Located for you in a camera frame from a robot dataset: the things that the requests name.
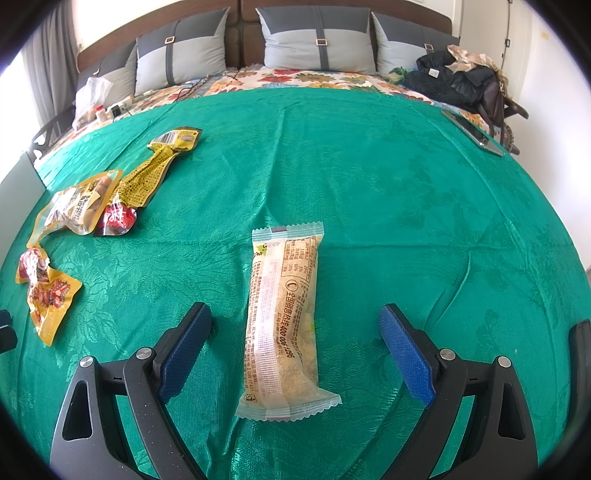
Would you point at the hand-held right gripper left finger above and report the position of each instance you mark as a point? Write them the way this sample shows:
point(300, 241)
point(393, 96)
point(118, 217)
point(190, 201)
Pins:
point(184, 355)

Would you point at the clear plastic bag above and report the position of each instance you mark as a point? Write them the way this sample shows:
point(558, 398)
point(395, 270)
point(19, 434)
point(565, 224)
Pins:
point(90, 94)

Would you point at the yellow dotted long packet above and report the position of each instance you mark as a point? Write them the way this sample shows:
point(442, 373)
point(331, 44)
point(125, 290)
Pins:
point(147, 177)

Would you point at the black chair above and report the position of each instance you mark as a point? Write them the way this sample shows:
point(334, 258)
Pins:
point(44, 136)

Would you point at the brown bag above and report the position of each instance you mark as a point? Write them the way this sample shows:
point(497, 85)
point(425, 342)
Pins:
point(494, 106)

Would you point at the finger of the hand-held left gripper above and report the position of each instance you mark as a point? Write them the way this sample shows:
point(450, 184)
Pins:
point(7, 332)

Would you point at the flat tablet device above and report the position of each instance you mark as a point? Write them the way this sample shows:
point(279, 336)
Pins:
point(473, 133)

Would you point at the white power strip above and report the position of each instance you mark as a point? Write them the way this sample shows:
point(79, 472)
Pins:
point(120, 107)

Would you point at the small green cloth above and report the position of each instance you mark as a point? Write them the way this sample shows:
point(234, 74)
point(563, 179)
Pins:
point(398, 72)

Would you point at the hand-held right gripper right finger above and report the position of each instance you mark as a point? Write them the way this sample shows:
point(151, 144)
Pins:
point(408, 355)

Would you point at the beige patterned cloth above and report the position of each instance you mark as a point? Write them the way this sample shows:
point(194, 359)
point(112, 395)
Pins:
point(471, 57)

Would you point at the brown headboard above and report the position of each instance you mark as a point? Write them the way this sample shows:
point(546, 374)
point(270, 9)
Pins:
point(242, 32)

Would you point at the floral bedsheet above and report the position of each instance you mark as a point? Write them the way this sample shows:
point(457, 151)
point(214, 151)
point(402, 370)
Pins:
point(304, 78)

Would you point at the yellow and red snack packet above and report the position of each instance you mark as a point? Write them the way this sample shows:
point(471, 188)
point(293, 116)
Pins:
point(51, 300)

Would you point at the green patterned blanket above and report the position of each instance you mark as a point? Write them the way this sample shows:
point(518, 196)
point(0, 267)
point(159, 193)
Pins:
point(369, 207)

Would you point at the small white bottle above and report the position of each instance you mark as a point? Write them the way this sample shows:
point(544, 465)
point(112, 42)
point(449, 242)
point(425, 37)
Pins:
point(99, 115)

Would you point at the grey curtain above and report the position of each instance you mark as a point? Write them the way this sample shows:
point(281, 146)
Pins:
point(51, 55)

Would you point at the yellow sausage packet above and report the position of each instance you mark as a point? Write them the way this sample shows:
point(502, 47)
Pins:
point(76, 207)

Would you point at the black jacket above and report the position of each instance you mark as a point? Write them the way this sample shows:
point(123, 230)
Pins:
point(448, 81)

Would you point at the long clear-wrapped snack bar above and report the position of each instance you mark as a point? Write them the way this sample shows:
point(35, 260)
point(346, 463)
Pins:
point(281, 323)

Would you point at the small red snack packet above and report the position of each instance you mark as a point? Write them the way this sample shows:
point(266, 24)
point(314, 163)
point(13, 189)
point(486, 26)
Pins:
point(115, 219)

